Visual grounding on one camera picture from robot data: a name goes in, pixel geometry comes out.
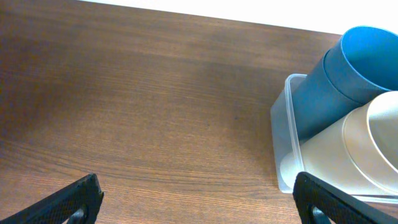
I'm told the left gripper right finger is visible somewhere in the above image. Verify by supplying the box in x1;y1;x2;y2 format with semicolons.
293;172;397;224

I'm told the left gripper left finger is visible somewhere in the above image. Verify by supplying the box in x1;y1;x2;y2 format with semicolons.
1;174;104;223

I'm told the cream cup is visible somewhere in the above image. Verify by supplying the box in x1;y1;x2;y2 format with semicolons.
343;91;397;195
278;118;390;195

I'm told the blue cup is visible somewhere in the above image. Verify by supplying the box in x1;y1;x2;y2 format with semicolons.
323;26;397;104
292;58;362;139

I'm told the clear plastic storage container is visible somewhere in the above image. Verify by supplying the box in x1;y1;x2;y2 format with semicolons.
271;73;397;203

